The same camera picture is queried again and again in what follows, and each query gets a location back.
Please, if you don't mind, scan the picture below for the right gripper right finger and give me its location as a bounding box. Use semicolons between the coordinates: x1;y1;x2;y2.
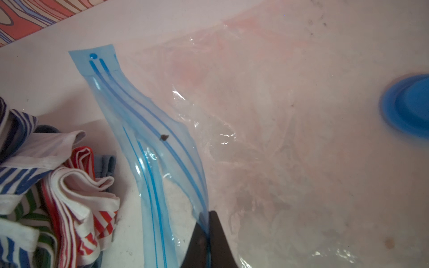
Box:
209;211;238;268

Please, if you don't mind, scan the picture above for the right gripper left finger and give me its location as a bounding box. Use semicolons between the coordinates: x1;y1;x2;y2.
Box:
181;223;208;268

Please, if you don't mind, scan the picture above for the red white striped tank top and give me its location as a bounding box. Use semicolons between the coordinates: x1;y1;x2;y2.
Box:
40;146;121;268

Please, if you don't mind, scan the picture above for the clear vacuum bag blue zip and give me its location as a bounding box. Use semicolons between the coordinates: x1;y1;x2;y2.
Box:
71;1;429;268

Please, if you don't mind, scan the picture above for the green white striped tank top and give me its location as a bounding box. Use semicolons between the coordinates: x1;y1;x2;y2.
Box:
1;185;58;268

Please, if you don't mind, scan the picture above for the blue white striped tank top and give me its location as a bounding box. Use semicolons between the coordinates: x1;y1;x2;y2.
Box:
0;96;87;268

